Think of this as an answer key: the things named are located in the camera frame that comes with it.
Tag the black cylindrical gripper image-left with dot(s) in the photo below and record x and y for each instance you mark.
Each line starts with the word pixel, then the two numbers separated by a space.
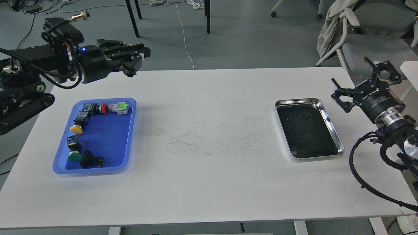
pixel 111 56

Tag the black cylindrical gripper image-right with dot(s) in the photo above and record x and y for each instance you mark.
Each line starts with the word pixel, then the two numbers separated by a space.
pixel 378 101

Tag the silver metal tray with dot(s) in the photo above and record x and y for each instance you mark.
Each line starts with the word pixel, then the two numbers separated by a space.
pixel 308 139

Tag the blue plastic tray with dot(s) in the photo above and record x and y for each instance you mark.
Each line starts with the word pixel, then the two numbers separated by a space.
pixel 108 136

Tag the black table leg left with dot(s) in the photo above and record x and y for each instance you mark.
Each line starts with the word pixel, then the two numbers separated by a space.
pixel 131 15

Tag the black table leg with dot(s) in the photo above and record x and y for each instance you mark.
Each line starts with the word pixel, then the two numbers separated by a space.
pixel 131 15
pixel 207 14

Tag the grey office chair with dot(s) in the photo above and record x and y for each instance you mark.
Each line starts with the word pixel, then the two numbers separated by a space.
pixel 374 29

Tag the beige jacket on chair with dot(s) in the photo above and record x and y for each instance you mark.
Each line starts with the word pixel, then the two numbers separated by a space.
pixel 331 23

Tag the black table leg right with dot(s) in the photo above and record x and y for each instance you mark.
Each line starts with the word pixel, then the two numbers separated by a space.
pixel 207 14

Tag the grey green connector switch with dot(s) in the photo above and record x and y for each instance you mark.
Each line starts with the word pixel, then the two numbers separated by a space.
pixel 120 108

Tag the red push button switch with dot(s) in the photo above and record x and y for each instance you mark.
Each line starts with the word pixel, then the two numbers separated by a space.
pixel 94 108

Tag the yellow push button switch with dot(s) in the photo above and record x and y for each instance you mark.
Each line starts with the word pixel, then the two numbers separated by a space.
pixel 81 119

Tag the green push button switch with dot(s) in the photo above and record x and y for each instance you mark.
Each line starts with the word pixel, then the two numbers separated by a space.
pixel 74 144

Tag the black square switch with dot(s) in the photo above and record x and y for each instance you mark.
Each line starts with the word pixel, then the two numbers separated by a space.
pixel 88 160

